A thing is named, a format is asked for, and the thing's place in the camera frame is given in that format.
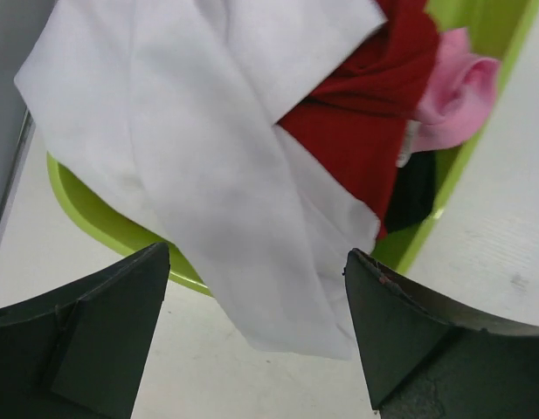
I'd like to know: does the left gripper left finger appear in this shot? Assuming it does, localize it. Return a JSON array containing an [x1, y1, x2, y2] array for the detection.
[[0, 243, 169, 418]]

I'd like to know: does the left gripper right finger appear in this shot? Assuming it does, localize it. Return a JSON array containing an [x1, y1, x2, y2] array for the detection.
[[343, 249, 539, 418]]

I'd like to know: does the white t shirt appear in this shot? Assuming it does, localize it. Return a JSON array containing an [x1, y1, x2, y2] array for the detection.
[[15, 1, 385, 360]]

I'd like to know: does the black t shirt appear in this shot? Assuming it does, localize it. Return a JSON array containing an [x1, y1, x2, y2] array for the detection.
[[384, 151, 437, 233]]

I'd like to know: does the red t shirt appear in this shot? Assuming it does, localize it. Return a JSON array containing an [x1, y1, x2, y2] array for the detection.
[[275, 1, 439, 245]]

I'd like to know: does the pink t shirt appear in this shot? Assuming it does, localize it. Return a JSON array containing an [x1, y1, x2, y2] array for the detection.
[[397, 27, 501, 168]]

